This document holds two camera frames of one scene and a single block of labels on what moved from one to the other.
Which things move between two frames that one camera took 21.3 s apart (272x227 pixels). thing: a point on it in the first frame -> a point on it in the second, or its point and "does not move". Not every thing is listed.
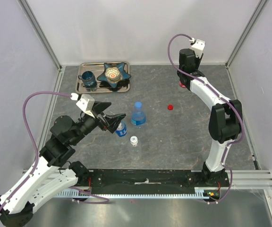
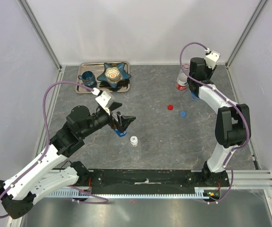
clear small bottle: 135,153 does not move
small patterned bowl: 113,74 does not move
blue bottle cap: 138,104 -> 182,114
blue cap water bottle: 138,117 -> 193,97
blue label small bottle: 122,130 does not move
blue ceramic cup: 88,79 does not move
